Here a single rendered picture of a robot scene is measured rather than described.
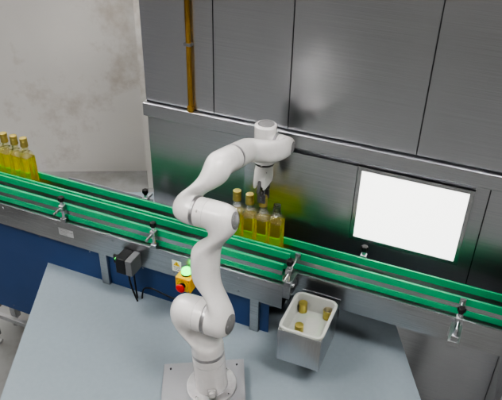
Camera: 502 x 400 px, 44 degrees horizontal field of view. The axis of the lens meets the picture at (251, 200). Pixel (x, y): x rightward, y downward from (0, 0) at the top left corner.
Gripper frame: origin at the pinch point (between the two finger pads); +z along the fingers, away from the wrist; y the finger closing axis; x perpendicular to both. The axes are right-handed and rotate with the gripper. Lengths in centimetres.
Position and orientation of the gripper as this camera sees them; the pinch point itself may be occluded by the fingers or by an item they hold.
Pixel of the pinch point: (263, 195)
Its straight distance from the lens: 247.1
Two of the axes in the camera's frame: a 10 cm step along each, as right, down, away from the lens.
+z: -0.2, 8.4, 5.5
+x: 9.3, 2.2, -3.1
